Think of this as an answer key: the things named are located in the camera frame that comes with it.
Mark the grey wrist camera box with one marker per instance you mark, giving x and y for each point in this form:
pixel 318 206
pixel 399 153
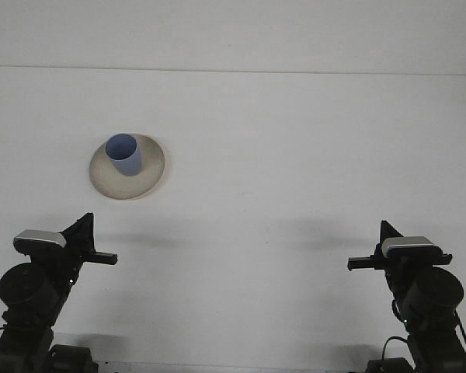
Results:
pixel 409 245
pixel 39 238

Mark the pale round plate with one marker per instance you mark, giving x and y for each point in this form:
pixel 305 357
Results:
pixel 140 186

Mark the pale blue cup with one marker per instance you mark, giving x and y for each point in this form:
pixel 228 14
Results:
pixel 128 165

